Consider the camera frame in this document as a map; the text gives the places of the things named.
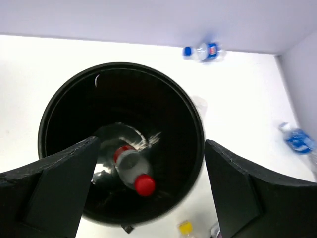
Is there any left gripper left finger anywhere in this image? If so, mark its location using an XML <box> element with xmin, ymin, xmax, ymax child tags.
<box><xmin>0</xmin><ymin>137</ymin><xmax>100</xmax><ymax>238</ymax></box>

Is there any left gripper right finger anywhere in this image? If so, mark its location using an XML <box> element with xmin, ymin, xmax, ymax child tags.
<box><xmin>204</xmin><ymin>140</ymin><xmax>317</xmax><ymax>238</ymax></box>

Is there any clear bottle dark blue label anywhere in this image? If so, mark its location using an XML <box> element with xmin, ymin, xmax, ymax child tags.
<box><xmin>210</xmin><ymin>222</ymin><xmax>222</xmax><ymax>238</ymax></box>

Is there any yellow cap orange label bottle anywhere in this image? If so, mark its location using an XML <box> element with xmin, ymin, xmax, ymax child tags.
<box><xmin>178</xmin><ymin>220</ymin><xmax>196</xmax><ymax>238</ymax></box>

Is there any red cap red label bottle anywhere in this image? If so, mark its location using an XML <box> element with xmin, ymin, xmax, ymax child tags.
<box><xmin>92</xmin><ymin>123</ymin><xmax>156</xmax><ymax>197</ymax></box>

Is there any clear bottle white green label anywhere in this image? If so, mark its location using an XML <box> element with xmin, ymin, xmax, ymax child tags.
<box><xmin>191</xmin><ymin>96</ymin><xmax>208</xmax><ymax>124</ymax></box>

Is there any black plastic waste bin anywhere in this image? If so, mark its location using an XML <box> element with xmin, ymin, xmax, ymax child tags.
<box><xmin>38</xmin><ymin>62</ymin><xmax>205</xmax><ymax>226</ymax></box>

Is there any blue label bottle right side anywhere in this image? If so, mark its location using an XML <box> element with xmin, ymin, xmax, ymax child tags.
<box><xmin>278</xmin><ymin>122</ymin><xmax>317</xmax><ymax>179</ymax></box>

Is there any blue label bottle at wall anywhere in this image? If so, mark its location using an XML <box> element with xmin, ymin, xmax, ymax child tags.
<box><xmin>182</xmin><ymin>42</ymin><xmax>226</xmax><ymax>62</ymax></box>

